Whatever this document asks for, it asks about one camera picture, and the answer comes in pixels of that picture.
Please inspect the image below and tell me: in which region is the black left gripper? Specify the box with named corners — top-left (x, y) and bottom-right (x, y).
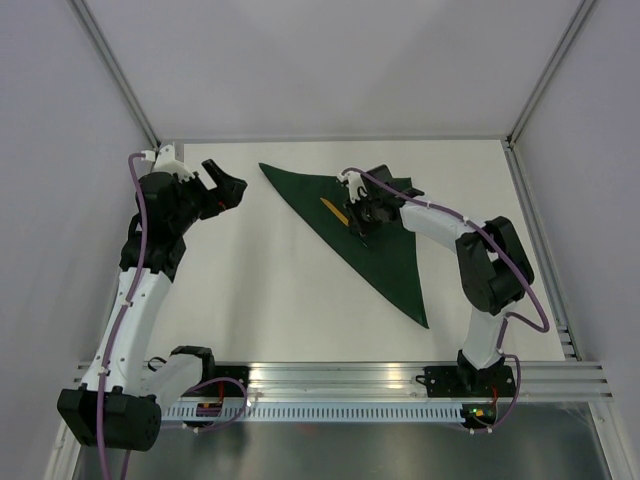
top-left (170, 160), bottom-right (246, 233)

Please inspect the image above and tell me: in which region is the green cloth napkin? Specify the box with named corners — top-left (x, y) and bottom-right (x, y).
top-left (259, 163), bottom-right (428, 328)

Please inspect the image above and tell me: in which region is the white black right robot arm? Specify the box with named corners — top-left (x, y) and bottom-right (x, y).
top-left (338, 165), bottom-right (534, 395)

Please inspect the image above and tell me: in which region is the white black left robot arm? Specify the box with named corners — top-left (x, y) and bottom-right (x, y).
top-left (57, 160), bottom-right (247, 451)

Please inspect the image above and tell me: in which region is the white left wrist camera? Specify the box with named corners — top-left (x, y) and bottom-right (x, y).
top-left (141, 144), bottom-right (196, 181)

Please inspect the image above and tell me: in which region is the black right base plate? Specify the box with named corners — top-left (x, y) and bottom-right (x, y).
top-left (421, 365), bottom-right (516, 399)

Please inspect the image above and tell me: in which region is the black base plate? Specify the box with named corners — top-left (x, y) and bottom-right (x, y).
top-left (421, 365), bottom-right (516, 399)
top-left (206, 365), bottom-right (250, 398)

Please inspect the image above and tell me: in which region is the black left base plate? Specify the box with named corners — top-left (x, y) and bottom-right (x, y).
top-left (206, 365), bottom-right (250, 398)

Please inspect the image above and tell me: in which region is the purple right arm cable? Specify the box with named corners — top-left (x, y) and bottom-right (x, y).
top-left (339, 169), bottom-right (551, 436)

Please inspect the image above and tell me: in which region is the white slotted cable duct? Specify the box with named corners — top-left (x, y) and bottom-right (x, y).
top-left (163, 401), bottom-right (463, 423)

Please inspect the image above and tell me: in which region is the aluminium frame rail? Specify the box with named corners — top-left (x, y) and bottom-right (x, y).
top-left (219, 361), bottom-right (613, 403)

